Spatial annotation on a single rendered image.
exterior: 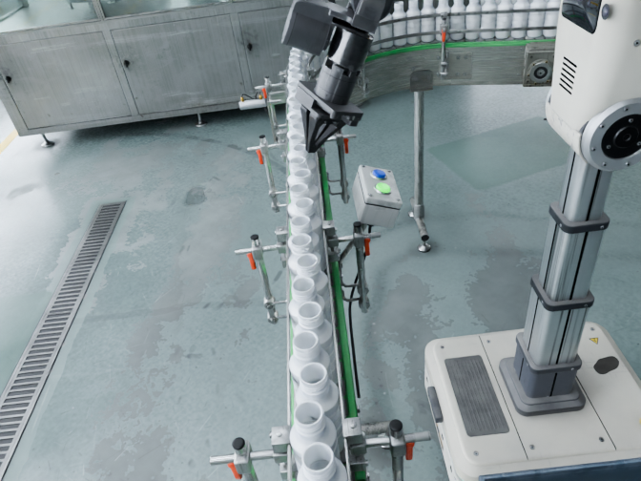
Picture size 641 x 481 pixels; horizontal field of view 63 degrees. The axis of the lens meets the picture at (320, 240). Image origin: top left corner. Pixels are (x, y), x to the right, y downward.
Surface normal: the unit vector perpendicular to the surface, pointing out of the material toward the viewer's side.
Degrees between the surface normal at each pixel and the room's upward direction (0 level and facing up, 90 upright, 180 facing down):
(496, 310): 0
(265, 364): 0
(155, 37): 90
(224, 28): 90
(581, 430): 0
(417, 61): 90
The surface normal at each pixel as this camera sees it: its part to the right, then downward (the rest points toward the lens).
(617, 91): 0.07, 0.74
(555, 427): -0.11, -0.79
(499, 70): -0.25, 0.61
